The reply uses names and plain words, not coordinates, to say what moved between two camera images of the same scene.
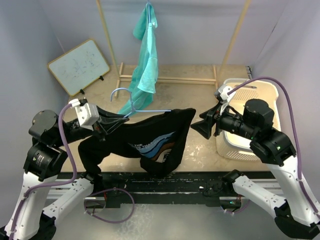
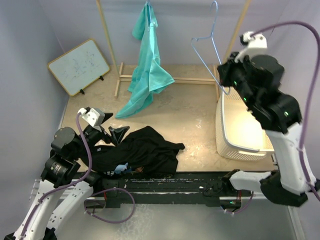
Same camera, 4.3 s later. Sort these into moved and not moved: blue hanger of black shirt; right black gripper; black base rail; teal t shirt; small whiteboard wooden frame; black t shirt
Moved: blue hanger of black shirt; teal t shirt; black t shirt; right black gripper
Not moved: small whiteboard wooden frame; black base rail
